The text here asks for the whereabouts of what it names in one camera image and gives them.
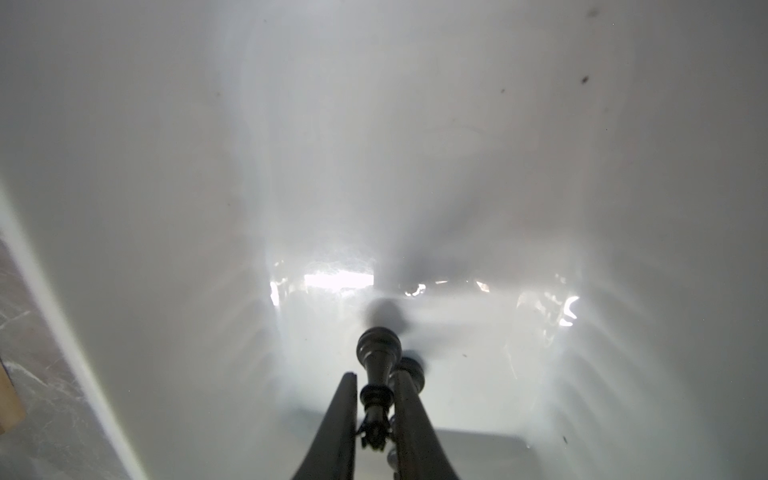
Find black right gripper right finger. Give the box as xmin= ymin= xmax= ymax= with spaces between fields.
xmin=392 ymin=370 xmax=458 ymax=480

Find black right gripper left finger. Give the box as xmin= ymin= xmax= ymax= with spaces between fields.
xmin=292 ymin=372 xmax=358 ymax=480

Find black chess pieces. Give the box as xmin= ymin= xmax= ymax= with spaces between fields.
xmin=356 ymin=327 xmax=425 ymax=452

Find white plastic tray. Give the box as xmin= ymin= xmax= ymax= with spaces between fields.
xmin=1 ymin=1 xmax=767 ymax=479

